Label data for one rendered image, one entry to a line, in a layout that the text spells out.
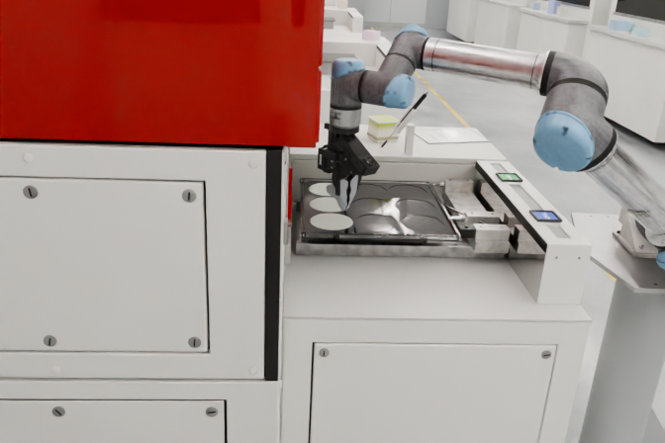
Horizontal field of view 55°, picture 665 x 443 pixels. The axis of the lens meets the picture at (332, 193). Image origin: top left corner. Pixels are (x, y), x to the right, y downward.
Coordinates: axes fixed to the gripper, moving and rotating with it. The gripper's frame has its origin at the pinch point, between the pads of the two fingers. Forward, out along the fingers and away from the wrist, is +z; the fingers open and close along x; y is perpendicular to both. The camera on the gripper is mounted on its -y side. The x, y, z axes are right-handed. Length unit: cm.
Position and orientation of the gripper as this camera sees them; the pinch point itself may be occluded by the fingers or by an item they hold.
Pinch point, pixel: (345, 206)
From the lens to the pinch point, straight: 155.2
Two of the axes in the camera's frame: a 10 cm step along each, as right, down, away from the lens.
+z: -0.5, 9.3, 3.5
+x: -7.2, 2.2, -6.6
